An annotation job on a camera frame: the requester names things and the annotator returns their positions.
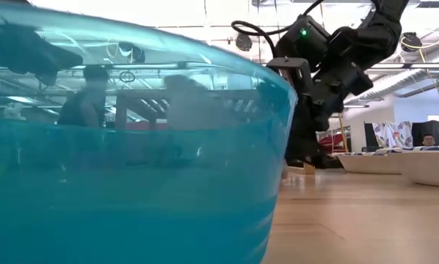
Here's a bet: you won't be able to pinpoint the colourful floral cloth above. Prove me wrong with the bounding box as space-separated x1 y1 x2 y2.
372 121 414 149

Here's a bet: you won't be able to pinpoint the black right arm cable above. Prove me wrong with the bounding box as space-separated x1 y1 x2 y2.
231 0 327 59

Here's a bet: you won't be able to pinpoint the silver ventilation duct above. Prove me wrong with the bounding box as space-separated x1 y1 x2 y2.
346 67 432 107

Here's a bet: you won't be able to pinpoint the red storage bins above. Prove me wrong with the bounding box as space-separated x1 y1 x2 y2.
316 132 349 154

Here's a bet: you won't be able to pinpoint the blue patterned paper bowl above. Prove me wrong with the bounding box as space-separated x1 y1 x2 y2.
332 151 403 175
387 145 439 188

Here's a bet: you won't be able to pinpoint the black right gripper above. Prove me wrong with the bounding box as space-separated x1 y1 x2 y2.
286 54 374 169

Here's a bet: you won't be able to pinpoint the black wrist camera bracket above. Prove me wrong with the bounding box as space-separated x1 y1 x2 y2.
266 56 313 97

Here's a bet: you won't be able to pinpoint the wooden slatted shelf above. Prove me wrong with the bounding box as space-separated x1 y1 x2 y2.
115 87 316 175

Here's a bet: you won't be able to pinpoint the black ceiling cable reel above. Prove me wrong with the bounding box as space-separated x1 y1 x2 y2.
401 32 423 52
118 40 146 64
235 32 253 52

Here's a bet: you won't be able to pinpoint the yellow hanging cable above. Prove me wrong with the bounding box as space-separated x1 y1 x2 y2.
338 113 349 153

